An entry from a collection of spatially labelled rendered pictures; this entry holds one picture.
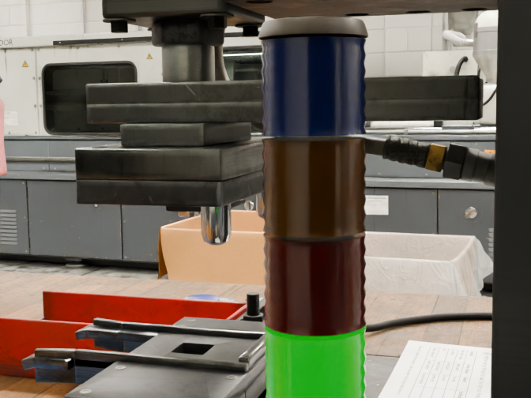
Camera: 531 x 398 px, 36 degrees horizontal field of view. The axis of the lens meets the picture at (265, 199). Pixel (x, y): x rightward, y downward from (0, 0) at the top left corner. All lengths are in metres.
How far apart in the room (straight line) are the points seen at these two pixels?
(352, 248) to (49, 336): 0.57
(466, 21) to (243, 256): 3.22
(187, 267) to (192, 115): 2.47
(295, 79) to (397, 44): 6.76
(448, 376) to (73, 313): 0.42
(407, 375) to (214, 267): 2.16
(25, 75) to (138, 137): 5.69
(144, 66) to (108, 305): 4.82
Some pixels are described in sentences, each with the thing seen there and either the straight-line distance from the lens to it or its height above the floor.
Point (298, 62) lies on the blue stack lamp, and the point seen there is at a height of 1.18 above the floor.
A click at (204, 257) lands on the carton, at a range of 2.96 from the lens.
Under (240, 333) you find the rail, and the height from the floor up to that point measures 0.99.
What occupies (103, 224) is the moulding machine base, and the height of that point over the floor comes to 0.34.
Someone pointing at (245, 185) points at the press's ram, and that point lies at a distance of 0.54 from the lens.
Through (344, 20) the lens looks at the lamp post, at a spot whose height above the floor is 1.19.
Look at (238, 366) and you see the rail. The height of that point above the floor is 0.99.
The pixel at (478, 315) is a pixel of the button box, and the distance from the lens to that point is 1.04.
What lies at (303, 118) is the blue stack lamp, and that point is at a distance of 0.28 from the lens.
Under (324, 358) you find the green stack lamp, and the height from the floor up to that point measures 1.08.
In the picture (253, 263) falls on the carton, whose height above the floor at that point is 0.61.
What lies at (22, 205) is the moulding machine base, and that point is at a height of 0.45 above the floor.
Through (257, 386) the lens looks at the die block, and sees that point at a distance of 0.59.
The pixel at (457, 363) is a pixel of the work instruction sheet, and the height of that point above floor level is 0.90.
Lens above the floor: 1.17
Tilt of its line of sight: 7 degrees down
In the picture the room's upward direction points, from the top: 1 degrees counter-clockwise
